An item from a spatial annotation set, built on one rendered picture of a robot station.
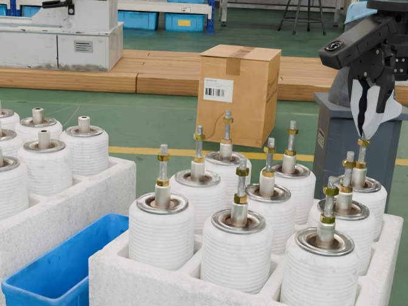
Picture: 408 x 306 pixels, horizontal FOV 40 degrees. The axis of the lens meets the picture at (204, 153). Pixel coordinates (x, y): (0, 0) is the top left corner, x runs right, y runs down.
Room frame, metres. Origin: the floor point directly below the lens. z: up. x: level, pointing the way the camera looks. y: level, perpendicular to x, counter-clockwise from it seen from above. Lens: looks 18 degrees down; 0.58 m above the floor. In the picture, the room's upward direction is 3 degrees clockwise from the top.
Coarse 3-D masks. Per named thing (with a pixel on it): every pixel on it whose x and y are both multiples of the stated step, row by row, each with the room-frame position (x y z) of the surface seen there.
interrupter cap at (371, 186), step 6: (336, 180) 0.87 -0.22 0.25; (342, 180) 0.87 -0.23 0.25; (366, 180) 0.88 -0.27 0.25; (372, 180) 0.88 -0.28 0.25; (354, 186) 0.85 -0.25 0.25; (366, 186) 0.86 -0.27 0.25; (372, 186) 0.85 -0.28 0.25; (378, 186) 0.85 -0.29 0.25; (360, 192) 0.83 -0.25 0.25; (366, 192) 0.83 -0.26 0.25; (372, 192) 0.83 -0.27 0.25
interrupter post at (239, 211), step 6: (234, 204) 0.69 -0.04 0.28; (240, 204) 0.69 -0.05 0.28; (246, 204) 0.69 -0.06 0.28; (234, 210) 0.69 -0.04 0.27; (240, 210) 0.68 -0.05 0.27; (246, 210) 0.69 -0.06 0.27; (234, 216) 0.69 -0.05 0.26; (240, 216) 0.68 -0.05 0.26; (246, 216) 0.69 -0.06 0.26; (234, 222) 0.69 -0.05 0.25; (240, 222) 0.68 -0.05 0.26
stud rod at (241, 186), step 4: (240, 160) 0.69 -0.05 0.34; (244, 160) 0.69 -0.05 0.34; (240, 164) 0.69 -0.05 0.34; (244, 164) 0.69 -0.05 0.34; (240, 168) 0.69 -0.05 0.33; (244, 168) 0.69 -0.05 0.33; (240, 176) 0.69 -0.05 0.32; (240, 180) 0.69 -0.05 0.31; (244, 180) 0.69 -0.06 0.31; (240, 184) 0.69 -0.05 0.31; (244, 184) 0.69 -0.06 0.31; (240, 188) 0.69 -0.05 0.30; (244, 188) 0.69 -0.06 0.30; (240, 192) 0.69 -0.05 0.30; (244, 192) 0.69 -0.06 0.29; (240, 196) 0.69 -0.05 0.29
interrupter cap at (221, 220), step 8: (216, 216) 0.70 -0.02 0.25; (224, 216) 0.71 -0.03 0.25; (248, 216) 0.71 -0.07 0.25; (256, 216) 0.71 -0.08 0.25; (216, 224) 0.68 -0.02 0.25; (224, 224) 0.68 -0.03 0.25; (232, 224) 0.69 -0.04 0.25; (248, 224) 0.69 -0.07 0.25; (256, 224) 0.68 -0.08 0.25; (264, 224) 0.68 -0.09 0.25; (232, 232) 0.66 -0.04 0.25; (240, 232) 0.66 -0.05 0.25; (248, 232) 0.66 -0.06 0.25; (256, 232) 0.66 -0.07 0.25
